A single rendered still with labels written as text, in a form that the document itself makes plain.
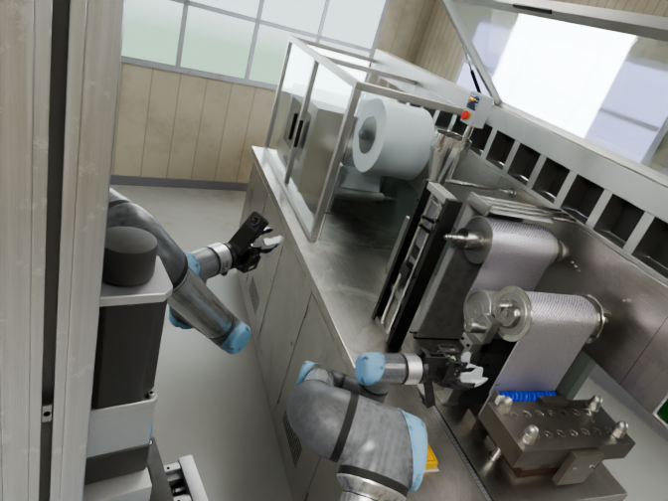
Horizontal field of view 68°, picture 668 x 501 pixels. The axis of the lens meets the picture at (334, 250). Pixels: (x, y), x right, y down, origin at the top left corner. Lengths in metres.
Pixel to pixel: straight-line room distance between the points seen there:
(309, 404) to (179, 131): 3.86
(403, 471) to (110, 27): 0.72
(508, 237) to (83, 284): 1.28
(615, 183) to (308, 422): 1.18
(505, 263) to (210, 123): 3.47
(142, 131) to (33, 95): 4.13
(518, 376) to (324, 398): 0.77
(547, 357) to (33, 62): 1.38
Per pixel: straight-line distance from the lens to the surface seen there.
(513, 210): 1.56
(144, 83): 4.37
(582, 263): 1.70
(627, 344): 1.60
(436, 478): 1.36
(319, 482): 1.90
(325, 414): 0.84
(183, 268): 0.88
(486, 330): 1.44
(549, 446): 1.43
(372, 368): 1.17
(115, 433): 0.67
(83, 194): 0.38
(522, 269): 1.61
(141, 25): 4.26
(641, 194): 1.62
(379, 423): 0.85
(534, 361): 1.49
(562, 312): 1.45
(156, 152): 4.57
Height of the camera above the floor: 1.84
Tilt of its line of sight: 26 degrees down
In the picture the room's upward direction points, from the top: 18 degrees clockwise
